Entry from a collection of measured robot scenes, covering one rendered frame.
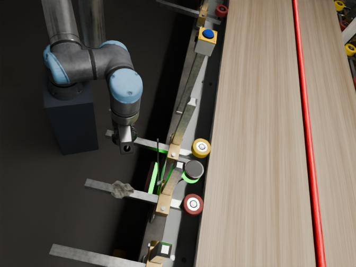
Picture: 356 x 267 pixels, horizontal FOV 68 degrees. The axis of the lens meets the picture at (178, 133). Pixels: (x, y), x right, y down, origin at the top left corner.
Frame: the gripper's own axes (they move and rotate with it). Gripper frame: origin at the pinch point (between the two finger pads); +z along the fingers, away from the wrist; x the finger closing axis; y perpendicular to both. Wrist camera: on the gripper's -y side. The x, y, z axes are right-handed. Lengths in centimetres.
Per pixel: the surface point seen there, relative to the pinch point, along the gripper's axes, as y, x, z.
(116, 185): -13.3, 4.5, 4.4
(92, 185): -11.3, 13.1, 6.3
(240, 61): 43, -70, 3
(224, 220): -34.6, -32.0, 1.9
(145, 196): -19.0, -5.7, 6.2
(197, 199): -25.3, -23.8, 1.7
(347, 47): 51, -151, 2
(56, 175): 30, 39, 93
